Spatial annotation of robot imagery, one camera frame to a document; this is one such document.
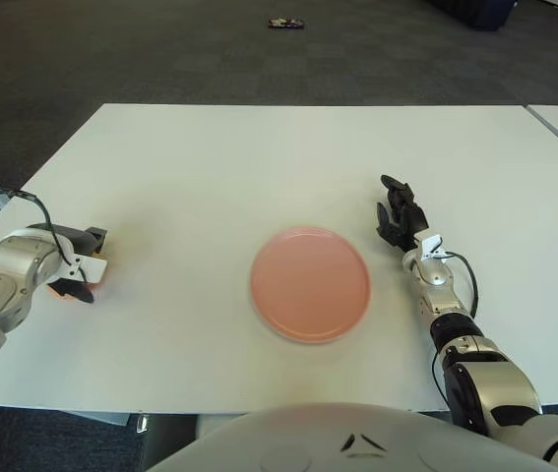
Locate pink round plate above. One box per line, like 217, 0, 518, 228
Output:
249, 225, 372, 344

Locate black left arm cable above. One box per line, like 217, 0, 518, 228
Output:
0, 189, 88, 284

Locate grey robot torso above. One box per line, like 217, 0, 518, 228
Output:
148, 401, 555, 472

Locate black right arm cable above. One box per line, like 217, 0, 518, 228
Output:
443, 251, 481, 319

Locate dark blue bulky object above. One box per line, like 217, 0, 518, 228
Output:
428, 0, 514, 30

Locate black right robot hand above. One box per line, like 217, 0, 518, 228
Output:
375, 174, 445, 261

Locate dark table leg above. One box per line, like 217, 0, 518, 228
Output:
140, 414, 199, 463

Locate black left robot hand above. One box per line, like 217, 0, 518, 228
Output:
27, 223, 109, 305

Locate red yellow apple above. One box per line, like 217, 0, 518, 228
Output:
45, 250, 108, 300

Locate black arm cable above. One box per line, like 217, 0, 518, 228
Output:
443, 251, 481, 319
0, 189, 88, 284

